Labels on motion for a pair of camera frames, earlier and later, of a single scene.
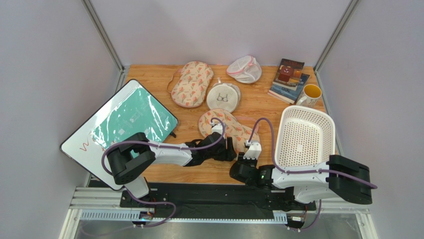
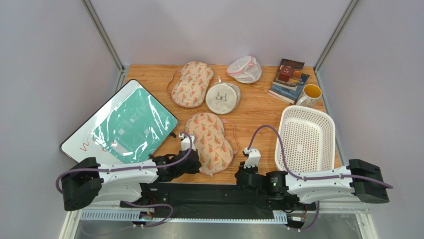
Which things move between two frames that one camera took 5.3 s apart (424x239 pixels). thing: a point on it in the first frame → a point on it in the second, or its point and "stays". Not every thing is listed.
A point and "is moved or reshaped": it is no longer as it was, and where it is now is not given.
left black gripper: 228,154 → 195,168
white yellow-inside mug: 310,96 stays
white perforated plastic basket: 305,135 stays
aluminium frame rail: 104,203 stays
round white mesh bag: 223,96 stays
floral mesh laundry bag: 238,128 is moved or reshaped
